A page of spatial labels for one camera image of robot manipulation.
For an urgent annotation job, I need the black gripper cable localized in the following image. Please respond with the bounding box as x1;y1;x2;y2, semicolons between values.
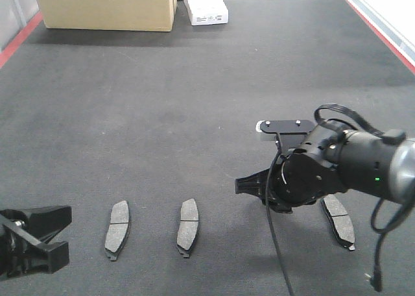
265;103;415;296

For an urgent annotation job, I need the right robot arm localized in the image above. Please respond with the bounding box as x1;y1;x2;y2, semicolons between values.
235;119;414;214

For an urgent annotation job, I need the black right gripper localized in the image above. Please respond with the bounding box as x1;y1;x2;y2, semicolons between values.
235;122;347;214

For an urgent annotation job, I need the white long carton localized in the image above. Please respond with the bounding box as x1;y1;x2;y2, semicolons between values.
183;0;229;26

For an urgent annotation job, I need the conveyor aluminium side rail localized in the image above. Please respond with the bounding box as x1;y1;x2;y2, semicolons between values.
345;0;414;72

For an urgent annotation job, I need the brake pad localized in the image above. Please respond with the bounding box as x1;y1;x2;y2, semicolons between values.
176;199;199;258
104;200;131;262
321;195;355;251

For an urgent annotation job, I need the large cardboard box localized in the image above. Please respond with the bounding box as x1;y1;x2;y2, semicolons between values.
37;0;177;32

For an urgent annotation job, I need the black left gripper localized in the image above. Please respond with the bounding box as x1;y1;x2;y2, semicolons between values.
1;205;72;278

